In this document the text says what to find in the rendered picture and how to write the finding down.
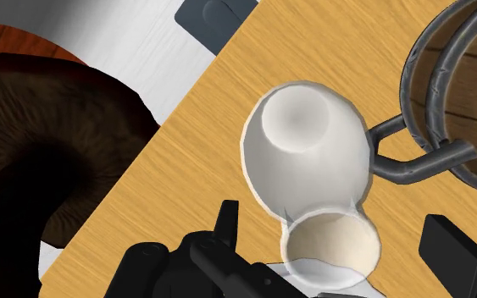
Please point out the white bulbous vase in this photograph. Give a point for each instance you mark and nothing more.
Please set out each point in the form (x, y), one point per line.
(304, 173)

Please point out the dark brown furry rounded object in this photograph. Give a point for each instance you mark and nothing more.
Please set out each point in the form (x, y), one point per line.
(44, 136)

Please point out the wooden barrel mug, metal bands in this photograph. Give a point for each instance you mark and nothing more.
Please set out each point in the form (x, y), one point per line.
(465, 86)

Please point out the orange-brown wooden round object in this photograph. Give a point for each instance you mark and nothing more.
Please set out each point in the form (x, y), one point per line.
(2, 39)

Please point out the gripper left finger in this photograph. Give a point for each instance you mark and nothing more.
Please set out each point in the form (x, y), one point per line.
(205, 268)

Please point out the dark grey flat rounded object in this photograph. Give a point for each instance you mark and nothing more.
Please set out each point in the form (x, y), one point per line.
(211, 20)

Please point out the light wooden table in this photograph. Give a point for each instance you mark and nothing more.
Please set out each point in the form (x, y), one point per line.
(205, 157)

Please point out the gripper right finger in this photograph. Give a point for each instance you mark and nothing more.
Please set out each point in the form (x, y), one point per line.
(461, 260)

